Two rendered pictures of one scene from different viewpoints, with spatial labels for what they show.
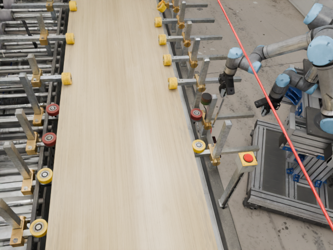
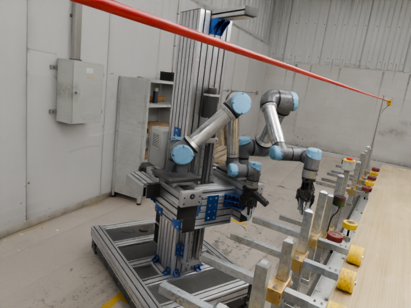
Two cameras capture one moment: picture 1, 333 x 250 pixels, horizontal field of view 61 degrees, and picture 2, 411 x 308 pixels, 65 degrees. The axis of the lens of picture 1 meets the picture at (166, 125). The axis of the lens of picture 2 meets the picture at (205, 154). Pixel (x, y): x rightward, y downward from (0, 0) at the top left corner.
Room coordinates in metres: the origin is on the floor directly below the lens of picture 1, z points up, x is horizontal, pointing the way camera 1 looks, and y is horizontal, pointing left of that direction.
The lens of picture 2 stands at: (2.91, 0.40, 1.60)
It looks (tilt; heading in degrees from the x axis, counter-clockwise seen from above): 12 degrees down; 224
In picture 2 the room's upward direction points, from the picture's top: 7 degrees clockwise
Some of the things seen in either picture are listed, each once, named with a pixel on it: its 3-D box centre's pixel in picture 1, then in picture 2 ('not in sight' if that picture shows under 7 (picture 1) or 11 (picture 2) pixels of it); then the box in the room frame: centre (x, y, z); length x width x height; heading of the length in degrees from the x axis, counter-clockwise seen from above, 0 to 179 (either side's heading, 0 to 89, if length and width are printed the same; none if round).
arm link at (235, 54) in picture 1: (234, 58); (312, 159); (1.35, -0.34, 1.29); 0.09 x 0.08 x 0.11; 61
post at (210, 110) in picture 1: (206, 120); (322, 234); (1.22, -0.26, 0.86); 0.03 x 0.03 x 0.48; 14
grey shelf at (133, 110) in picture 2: not in sight; (150, 138); (0.33, -3.15, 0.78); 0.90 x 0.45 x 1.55; 20
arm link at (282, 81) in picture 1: (281, 83); (253, 171); (1.36, -0.68, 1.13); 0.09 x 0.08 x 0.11; 145
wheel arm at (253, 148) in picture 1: (226, 151); (313, 227); (1.03, -0.40, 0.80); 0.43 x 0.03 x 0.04; 104
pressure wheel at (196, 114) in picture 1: (195, 117); (333, 242); (1.24, -0.19, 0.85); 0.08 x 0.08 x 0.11
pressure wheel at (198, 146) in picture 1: (197, 149); (348, 230); (0.98, -0.21, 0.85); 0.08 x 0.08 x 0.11
